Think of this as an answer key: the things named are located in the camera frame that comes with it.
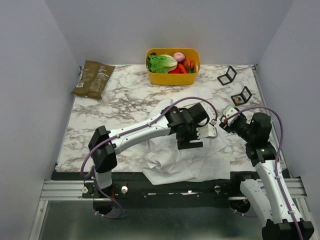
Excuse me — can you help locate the near black folding stand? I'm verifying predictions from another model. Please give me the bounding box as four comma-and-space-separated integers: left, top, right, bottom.
230, 86, 252, 107

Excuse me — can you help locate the red onion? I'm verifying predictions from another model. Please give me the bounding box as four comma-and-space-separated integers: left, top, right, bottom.
172, 52, 186, 63

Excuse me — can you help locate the far black folding stand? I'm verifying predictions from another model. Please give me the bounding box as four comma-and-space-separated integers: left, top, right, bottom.
217, 65, 238, 86

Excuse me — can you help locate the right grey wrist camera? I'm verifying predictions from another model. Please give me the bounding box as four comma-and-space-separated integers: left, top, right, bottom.
220, 105, 245, 125

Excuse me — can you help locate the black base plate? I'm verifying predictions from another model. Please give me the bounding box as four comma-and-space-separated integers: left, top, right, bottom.
51, 171, 257, 217

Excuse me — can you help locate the brown snack bag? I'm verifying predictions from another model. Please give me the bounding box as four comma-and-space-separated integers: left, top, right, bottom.
71, 60, 116, 100

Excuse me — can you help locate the black folding stand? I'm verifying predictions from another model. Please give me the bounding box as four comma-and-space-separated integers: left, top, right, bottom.
230, 86, 252, 107
217, 65, 238, 86

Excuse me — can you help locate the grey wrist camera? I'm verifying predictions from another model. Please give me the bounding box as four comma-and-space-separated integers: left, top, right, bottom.
196, 120, 218, 140
220, 105, 245, 125

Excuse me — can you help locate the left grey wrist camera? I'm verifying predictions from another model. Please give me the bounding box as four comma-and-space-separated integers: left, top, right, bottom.
196, 120, 218, 140

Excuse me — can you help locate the yellow plastic bin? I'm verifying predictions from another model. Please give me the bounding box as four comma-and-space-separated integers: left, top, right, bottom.
145, 48, 201, 86

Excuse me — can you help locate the green lettuce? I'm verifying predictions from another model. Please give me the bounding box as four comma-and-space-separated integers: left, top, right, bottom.
146, 54, 178, 74

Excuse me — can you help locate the white shirt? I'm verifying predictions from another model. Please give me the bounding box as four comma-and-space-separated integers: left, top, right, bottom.
141, 85, 231, 186

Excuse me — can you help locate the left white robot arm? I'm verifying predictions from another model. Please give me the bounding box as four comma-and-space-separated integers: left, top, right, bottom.
88, 103, 210, 198

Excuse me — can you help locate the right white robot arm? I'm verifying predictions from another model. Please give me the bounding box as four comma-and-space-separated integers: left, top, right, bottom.
219, 106, 315, 240

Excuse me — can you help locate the red pepper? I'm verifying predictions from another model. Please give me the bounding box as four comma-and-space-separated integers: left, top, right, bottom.
168, 63, 188, 74

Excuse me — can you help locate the orange carrot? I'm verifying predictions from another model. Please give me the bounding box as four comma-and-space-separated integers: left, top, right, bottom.
183, 57, 195, 74

